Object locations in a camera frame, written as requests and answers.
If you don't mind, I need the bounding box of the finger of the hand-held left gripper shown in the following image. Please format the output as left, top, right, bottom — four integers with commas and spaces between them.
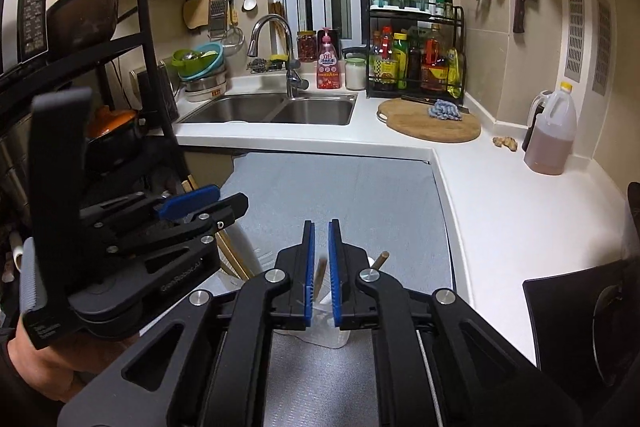
79, 185, 222, 234
106, 192, 250, 259

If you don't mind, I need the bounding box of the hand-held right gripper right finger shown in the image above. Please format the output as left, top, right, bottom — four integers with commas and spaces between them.
327, 218, 590, 427

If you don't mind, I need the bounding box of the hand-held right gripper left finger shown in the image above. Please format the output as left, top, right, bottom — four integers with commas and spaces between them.
57, 219, 317, 427

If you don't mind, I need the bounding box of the clear plastic utensil container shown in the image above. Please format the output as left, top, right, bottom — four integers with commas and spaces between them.
215, 244, 376, 350

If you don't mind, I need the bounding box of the person's left forearm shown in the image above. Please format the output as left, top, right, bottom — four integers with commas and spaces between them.
0, 337, 66, 427

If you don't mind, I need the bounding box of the person's left hand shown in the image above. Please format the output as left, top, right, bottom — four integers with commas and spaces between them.
10, 329, 137, 389

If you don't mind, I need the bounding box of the black pot orange lid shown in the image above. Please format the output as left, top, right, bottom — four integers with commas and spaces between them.
84, 107, 146, 172

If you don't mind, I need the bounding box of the grey woven mat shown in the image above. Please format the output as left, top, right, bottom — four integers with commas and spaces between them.
215, 152, 455, 427

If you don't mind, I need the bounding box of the white dish red label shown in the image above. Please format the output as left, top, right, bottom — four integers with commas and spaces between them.
184, 87, 232, 102

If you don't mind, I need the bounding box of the steel basin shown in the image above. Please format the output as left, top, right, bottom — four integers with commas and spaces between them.
180, 72, 228, 92

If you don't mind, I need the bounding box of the double steel sink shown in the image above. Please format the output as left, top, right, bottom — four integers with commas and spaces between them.
179, 93, 359, 126

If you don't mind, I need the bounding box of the blue plastic basin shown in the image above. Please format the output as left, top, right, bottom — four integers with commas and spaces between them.
180, 44, 226, 82

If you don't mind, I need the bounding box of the green colander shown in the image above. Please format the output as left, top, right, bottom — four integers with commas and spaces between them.
172, 48, 223, 78

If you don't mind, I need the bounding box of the black shelf rack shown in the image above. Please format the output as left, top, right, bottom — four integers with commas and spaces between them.
0, 0, 191, 188

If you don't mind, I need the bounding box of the black microwave oven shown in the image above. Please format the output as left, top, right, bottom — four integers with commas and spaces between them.
0, 0, 51, 75

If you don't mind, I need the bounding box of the dark brown bowl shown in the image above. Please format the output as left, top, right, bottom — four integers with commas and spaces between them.
46, 0, 120, 52

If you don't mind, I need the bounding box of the sink sponge holder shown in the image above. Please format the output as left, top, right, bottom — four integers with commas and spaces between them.
246, 54, 292, 74

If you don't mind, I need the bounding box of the chrome kitchen faucet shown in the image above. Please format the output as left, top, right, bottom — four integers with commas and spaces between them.
247, 13, 306, 100

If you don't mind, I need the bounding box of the hanging mesh strainer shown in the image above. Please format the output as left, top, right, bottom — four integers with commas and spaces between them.
220, 0, 246, 58

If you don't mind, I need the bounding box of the red dish soap bottle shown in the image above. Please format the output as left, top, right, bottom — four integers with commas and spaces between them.
315, 27, 346, 90

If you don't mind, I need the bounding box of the round wooden cutting board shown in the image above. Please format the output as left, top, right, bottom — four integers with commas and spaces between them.
377, 97, 482, 142

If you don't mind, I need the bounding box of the chili jar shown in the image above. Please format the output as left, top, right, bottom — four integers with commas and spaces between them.
296, 30, 319, 62

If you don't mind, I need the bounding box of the white jar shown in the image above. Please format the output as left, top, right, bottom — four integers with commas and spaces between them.
345, 53, 368, 90

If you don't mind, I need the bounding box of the black spice rack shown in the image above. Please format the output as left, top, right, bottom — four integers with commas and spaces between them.
366, 4, 465, 100

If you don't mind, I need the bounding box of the hanging wooden board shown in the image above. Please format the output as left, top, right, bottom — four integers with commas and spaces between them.
182, 0, 211, 30

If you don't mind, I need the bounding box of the hanging metal grater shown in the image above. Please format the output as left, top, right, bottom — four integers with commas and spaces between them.
208, 0, 226, 32

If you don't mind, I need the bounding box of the blue dish cloth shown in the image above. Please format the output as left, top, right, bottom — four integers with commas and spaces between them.
427, 98, 466, 122

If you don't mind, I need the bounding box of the row of sauce bottles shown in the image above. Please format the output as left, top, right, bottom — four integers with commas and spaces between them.
369, 24, 463, 92

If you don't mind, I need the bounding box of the oil jug yellow cap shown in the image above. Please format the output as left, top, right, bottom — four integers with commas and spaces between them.
523, 81, 578, 176

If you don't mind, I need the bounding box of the wall vent grille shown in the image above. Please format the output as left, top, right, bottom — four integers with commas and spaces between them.
594, 0, 612, 95
565, 0, 585, 82

